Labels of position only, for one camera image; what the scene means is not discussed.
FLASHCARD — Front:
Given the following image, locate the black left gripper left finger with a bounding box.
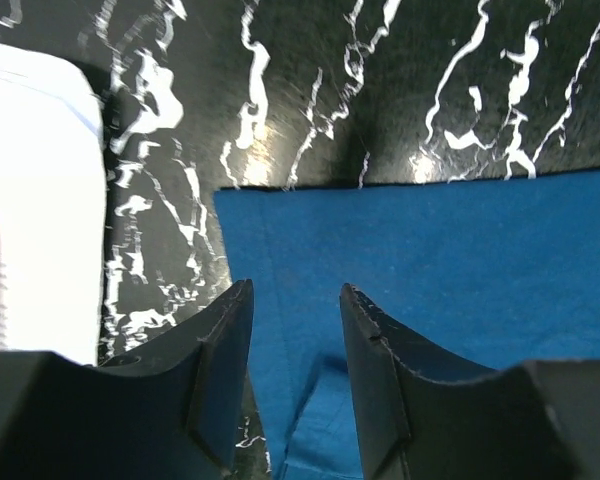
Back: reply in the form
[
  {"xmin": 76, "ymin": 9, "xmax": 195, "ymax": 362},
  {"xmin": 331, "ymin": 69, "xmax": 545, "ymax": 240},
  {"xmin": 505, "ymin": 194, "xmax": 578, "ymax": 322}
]
[{"xmin": 0, "ymin": 280, "xmax": 254, "ymax": 480}]

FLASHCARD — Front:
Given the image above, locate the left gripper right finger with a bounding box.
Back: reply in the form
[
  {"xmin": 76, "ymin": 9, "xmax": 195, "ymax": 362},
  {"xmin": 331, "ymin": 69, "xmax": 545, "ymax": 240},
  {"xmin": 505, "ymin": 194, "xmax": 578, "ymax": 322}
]
[{"xmin": 340, "ymin": 284, "xmax": 600, "ymax": 479}]

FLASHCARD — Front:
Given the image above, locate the navy blue t shirt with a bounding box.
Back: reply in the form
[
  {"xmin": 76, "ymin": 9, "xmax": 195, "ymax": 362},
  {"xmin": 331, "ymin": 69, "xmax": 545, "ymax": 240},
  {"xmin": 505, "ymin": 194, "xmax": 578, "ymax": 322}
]
[{"xmin": 214, "ymin": 170, "xmax": 600, "ymax": 479}]

